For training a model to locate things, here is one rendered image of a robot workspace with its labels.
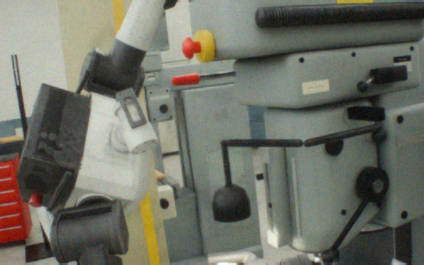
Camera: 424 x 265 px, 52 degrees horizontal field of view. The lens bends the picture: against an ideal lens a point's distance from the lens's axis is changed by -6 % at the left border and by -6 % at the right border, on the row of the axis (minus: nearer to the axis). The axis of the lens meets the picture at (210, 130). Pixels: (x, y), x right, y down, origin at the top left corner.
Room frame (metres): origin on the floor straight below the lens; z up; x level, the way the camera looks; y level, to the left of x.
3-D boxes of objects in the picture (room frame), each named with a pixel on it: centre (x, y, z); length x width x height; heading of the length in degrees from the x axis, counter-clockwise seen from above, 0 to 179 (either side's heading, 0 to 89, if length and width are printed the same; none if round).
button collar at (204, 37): (0.86, -0.01, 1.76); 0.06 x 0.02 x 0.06; 22
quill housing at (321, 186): (0.95, -0.23, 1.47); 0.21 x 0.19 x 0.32; 22
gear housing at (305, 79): (0.96, -0.26, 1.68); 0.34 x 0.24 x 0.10; 112
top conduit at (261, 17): (0.82, -0.31, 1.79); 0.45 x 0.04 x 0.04; 112
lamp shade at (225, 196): (0.84, -0.02, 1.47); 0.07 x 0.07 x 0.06
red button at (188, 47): (0.85, 0.01, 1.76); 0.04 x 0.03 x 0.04; 22
